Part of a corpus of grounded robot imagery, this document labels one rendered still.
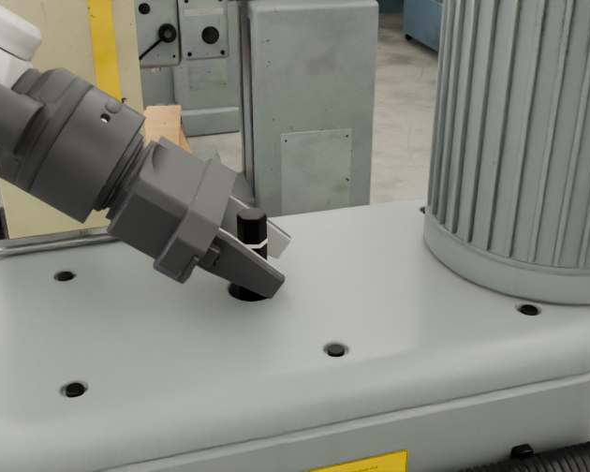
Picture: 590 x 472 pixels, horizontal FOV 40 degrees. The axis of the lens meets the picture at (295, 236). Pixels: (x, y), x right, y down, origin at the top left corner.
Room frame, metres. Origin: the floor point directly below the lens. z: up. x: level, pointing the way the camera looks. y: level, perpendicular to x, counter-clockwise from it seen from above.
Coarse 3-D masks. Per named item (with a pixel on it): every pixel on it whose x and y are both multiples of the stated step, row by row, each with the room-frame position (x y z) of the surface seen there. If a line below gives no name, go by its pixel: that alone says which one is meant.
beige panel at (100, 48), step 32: (0, 0) 2.10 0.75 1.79; (32, 0) 2.12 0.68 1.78; (64, 0) 2.15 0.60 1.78; (96, 0) 2.17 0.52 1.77; (128, 0) 2.19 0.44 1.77; (64, 32) 2.14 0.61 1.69; (96, 32) 2.16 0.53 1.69; (128, 32) 2.19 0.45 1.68; (32, 64) 2.12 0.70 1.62; (64, 64) 2.14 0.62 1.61; (96, 64) 2.16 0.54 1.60; (128, 64) 2.19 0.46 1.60; (128, 96) 2.19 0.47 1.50; (32, 224) 2.10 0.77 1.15; (64, 224) 2.12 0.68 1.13; (96, 224) 2.15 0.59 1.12
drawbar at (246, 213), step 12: (240, 216) 0.52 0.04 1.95; (252, 216) 0.52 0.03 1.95; (264, 216) 0.52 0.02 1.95; (240, 228) 0.52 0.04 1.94; (252, 228) 0.51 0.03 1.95; (264, 228) 0.52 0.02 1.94; (240, 240) 0.52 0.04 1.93; (252, 240) 0.51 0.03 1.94; (264, 240) 0.52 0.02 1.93; (264, 252) 0.52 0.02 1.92; (240, 288) 0.52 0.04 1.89; (252, 300) 0.51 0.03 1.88
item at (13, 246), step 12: (96, 228) 0.61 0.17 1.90; (0, 240) 0.58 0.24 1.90; (12, 240) 0.58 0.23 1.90; (24, 240) 0.58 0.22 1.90; (36, 240) 0.58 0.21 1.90; (48, 240) 0.58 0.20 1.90; (60, 240) 0.58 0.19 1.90; (72, 240) 0.59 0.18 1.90; (84, 240) 0.59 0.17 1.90; (96, 240) 0.59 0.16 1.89; (108, 240) 0.59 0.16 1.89; (120, 240) 0.60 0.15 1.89; (0, 252) 0.57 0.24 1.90; (12, 252) 0.57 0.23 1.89; (24, 252) 0.57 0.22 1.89
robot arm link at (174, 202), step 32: (96, 96) 0.52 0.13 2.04; (64, 128) 0.49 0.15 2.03; (96, 128) 0.50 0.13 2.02; (128, 128) 0.51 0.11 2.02; (64, 160) 0.49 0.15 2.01; (96, 160) 0.49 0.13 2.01; (128, 160) 0.51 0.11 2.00; (160, 160) 0.52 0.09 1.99; (192, 160) 0.55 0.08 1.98; (32, 192) 0.50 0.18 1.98; (64, 192) 0.49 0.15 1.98; (96, 192) 0.48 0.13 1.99; (128, 192) 0.49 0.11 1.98; (160, 192) 0.49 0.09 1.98; (192, 192) 0.51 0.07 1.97; (224, 192) 0.53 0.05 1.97; (128, 224) 0.48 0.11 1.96; (160, 224) 0.48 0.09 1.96; (192, 224) 0.47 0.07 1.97; (160, 256) 0.47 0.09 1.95; (192, 256) 0.46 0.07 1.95
